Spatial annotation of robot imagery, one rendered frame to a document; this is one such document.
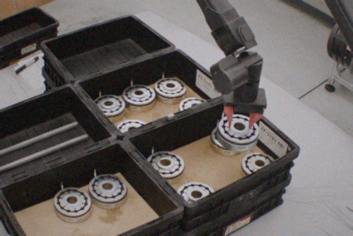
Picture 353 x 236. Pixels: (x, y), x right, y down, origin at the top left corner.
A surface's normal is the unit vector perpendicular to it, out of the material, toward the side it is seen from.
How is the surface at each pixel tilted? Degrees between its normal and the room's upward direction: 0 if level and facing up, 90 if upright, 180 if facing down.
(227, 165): 0
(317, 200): 0
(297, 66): 0
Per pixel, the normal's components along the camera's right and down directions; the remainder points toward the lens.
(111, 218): 0.07, -0.79
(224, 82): -0.72, 0.41
